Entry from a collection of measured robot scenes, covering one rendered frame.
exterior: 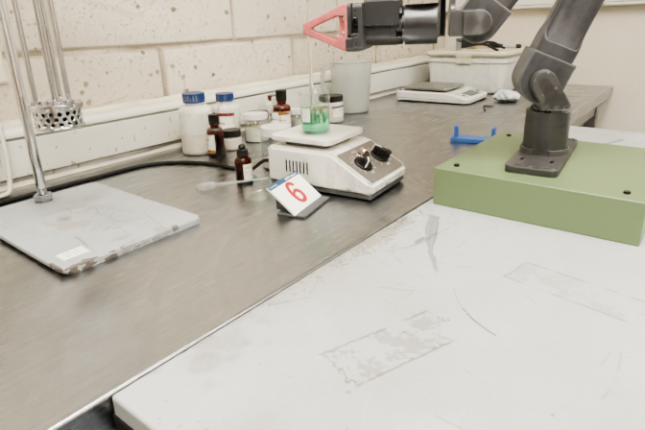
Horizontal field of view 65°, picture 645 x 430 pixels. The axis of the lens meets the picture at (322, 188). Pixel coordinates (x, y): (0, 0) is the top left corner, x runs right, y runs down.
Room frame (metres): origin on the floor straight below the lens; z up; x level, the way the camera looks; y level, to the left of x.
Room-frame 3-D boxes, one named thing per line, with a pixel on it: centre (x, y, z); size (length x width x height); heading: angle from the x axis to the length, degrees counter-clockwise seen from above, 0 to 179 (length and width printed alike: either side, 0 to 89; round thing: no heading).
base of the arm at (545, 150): (0.74, -0.34, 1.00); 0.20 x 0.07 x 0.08; 147
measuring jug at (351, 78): (1.53, -0.08, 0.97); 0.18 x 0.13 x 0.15; 122
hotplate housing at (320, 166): (0.84, -0.02, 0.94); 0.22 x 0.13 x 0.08; 57
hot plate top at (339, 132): (0.85, 0.00, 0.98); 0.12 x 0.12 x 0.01; 57
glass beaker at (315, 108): (0.84, 0.01, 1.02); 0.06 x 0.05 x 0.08; 169
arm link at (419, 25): (0.78, -0.15, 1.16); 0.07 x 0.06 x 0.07; 76
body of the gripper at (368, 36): (0.79, -0.09, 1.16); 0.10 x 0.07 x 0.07; 166
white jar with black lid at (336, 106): (1.39, -0.03, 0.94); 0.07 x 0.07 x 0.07
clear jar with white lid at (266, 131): (0.95, 0.09, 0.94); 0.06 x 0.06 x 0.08
